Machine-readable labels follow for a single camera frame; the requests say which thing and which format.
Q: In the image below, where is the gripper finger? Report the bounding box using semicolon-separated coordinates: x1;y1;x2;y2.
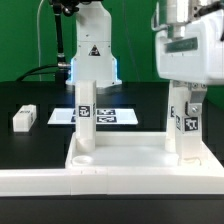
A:
185;83;207;117

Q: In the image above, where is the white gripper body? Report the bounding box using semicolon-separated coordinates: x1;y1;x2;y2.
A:
155;10;224;85

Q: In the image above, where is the white desk top tray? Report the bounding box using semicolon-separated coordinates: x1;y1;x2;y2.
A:
65;131;223;170

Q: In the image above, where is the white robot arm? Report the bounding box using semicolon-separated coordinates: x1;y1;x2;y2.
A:
68;0;224;116

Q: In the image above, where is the fiducial marker sheet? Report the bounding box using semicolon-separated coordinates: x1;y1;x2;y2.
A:
48;108;138;125

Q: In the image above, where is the white L-shaped fence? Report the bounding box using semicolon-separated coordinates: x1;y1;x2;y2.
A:
0;167;224;197

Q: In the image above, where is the grey thin cable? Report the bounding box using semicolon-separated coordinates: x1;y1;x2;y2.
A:
35;0;46;82

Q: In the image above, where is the black cable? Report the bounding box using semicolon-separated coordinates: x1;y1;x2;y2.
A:
15;64;59;82

